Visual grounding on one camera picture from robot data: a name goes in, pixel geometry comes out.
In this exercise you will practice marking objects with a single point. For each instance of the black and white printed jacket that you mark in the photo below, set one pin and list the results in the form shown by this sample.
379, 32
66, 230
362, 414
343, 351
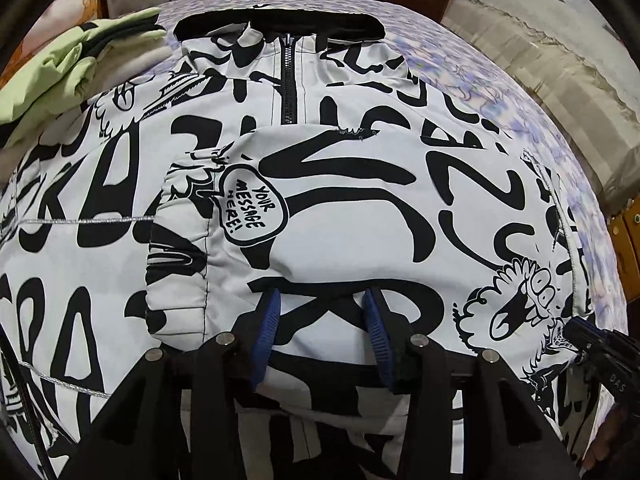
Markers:
350, 220

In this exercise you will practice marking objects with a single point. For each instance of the beige cloth covered furniture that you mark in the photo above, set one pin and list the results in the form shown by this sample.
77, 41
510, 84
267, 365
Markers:
550, 60

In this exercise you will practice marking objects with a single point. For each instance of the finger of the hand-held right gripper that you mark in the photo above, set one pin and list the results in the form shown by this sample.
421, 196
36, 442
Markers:
592, 342

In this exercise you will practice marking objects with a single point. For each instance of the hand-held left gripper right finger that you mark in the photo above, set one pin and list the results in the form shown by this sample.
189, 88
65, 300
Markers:
377, 330

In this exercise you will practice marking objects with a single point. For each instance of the light green garment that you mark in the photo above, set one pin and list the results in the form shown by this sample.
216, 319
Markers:
60, 70

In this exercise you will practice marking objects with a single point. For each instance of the yellow wooden cabinet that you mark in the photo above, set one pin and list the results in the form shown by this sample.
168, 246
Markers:
627, 240

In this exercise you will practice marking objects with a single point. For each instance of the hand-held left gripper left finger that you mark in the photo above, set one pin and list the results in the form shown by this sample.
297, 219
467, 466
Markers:
266, 330

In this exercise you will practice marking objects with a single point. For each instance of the purple cat print blanket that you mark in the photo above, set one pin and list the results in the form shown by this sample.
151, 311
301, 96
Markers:
475, 70

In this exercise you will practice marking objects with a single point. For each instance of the person's right hand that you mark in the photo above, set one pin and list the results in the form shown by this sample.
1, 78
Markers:
605, 440

